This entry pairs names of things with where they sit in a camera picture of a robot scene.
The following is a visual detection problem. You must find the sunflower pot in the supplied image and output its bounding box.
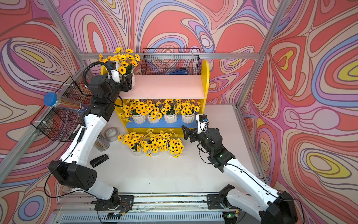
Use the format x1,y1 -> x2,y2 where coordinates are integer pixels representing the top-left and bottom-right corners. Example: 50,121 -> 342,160
99,47 -> 140,87
165,129 -> 184,158
119,99 -> 147,124
142,129 -> 169,157
180,99 -> 201,124
161,99 -> 180,124
117,132 -> 145,156
145,100 -> 163,124

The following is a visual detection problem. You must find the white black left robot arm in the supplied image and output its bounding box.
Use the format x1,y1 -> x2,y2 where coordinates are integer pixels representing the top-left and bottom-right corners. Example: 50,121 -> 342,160
49,60 -> 132,211

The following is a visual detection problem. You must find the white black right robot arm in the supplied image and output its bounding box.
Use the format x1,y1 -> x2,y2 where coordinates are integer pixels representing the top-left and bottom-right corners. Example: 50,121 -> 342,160
182,123 -> 298,224

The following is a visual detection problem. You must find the yellow pink blue wooden shelf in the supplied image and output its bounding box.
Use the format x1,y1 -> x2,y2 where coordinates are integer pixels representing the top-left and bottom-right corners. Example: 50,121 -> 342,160
102,60 -> 210,138

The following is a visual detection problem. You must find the white tape roll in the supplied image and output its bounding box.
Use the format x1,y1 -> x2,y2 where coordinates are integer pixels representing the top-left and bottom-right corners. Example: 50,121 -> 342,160
104,127 -> 119,142

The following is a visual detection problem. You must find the clear cup of pencils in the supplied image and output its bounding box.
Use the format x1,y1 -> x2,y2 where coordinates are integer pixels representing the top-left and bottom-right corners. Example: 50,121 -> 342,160
94,133 -> 110,152

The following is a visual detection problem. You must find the clear tube with blue cap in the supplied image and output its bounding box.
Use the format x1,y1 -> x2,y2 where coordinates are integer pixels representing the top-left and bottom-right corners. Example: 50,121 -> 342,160
43,92 -> 88,114

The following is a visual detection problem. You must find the black stapler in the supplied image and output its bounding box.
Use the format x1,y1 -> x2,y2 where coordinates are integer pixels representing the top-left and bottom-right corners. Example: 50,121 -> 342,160
89,154 -> 109,168

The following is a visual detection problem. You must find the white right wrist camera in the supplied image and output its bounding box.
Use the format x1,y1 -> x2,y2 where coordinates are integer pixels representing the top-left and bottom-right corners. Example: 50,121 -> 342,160
196,114 -> 209,134

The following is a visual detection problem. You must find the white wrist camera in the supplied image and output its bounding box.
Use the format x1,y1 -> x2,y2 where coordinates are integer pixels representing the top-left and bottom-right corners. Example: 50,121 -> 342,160
106,61 -> 121,84
196,114 -> 209,134

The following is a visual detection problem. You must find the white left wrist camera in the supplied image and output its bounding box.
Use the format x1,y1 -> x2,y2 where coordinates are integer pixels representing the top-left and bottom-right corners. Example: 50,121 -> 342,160
106,61 -> 121,84

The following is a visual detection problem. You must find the black wire basket back wall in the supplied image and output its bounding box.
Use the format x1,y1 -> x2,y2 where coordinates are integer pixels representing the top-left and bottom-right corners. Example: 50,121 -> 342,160
141,47 -> 201,75

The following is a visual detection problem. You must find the black wire basket wall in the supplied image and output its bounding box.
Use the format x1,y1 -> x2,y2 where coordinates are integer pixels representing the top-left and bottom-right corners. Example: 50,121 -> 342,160
141,47 -> 201,75
30,77 -> 91,142

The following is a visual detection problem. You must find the black wire basket left wall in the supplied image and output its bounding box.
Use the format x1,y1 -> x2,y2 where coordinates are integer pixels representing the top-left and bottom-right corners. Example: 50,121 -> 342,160
30,77 -> 91,142

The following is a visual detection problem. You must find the metal base rail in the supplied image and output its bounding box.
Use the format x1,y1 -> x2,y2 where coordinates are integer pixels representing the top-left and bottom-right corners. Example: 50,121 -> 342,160
53,191 -> 289,224

